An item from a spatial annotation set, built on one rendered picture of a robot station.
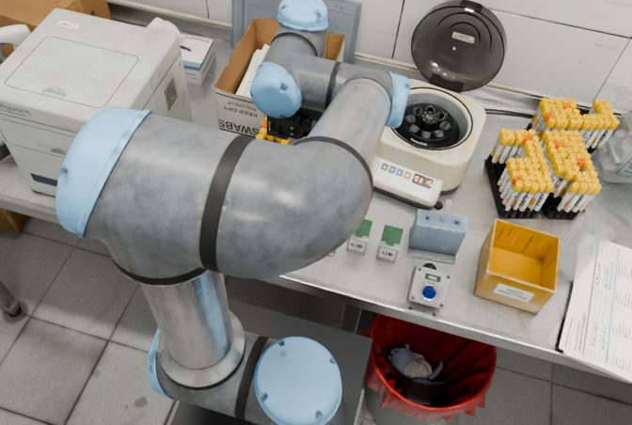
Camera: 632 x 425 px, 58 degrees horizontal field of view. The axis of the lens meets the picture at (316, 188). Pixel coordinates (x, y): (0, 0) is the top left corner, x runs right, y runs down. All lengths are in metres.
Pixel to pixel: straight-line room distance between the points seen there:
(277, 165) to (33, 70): 0.83
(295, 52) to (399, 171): 0.55
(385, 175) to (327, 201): 0.86
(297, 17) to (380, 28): 0.67
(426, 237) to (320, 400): 0.52
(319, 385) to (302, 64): 0.43
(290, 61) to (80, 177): 0.43
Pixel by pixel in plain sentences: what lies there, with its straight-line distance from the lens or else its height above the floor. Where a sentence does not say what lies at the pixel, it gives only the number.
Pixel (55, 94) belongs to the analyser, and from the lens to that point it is 1.16.
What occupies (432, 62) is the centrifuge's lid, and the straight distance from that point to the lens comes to 1.47.
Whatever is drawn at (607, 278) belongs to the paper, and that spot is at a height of 0.89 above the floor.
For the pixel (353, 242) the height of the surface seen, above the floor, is 0.92.
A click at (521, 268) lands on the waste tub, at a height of 0.88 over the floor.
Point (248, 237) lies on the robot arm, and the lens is 0.43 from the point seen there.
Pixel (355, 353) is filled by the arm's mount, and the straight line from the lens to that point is 1.05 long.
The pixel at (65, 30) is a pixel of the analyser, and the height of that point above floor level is 1.17.
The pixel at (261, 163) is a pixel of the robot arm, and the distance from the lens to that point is 0.44.
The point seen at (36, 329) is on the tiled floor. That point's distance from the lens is 2.26.
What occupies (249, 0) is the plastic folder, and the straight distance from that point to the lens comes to 1.58.
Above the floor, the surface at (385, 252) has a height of 0.91.
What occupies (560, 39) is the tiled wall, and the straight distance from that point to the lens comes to 1.50.
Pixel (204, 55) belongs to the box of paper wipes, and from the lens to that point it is 1.55.
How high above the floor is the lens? 1.92
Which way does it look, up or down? 53 degrees down
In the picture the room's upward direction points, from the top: 5 degrees clockwise
